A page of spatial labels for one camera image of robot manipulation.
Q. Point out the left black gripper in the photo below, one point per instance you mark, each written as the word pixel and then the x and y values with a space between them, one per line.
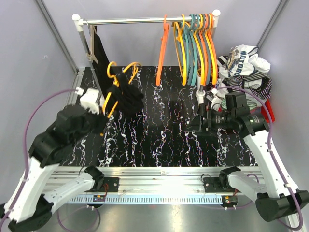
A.
pixel 102 120

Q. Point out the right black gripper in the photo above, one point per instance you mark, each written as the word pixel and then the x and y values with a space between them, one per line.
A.
pixel 196 123

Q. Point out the black white striped tank top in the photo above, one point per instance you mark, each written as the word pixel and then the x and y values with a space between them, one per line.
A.
pixel 222 61

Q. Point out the white tank top navy trim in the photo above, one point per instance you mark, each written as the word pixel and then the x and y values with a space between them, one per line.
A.
pixel 244 61

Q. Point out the orange hanger with white top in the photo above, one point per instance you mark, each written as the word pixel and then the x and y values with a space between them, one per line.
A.
pixel 162 51

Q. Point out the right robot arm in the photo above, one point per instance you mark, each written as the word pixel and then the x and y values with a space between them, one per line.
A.
pixel 279 196

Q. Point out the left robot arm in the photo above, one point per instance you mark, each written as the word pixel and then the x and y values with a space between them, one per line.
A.
pixel 29 208

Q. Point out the black garment on beige hanger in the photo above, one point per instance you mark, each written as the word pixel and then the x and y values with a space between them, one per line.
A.
pixel 101 66

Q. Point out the beige wooden hanger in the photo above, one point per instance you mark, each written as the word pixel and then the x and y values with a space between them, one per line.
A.
pixel 90 55

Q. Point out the yellow empty hanger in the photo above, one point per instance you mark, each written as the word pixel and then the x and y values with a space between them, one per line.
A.
pixel 198 25

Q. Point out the teal empty hanger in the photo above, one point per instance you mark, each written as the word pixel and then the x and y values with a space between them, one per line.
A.
pixel 194 49
pixel 189 60

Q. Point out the orange empty hanger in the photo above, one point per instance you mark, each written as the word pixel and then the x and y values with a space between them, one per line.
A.
pixel 205 48
pixel 213 52

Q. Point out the metal clothes rack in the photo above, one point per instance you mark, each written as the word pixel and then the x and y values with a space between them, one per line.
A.
pixel 82 28

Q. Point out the black marble patterned mat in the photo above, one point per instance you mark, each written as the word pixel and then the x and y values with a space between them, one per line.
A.
pixel 155 137

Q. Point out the red plastic bin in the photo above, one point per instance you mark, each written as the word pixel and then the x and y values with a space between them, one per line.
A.
pixel 267 103

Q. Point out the purple striped garment pile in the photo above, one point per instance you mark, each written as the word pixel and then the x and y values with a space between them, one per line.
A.
pixel 259 84

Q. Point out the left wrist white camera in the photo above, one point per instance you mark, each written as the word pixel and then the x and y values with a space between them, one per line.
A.
pixel 89 99

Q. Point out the wrist white camera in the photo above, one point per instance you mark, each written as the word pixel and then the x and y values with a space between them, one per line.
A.
pixel 215 100
pixel 89 99

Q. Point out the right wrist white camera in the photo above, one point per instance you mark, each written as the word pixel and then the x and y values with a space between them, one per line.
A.
pixel 215 100

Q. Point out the aluminium mounting rail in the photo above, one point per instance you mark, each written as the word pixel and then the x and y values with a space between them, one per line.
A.
pixel 178 185

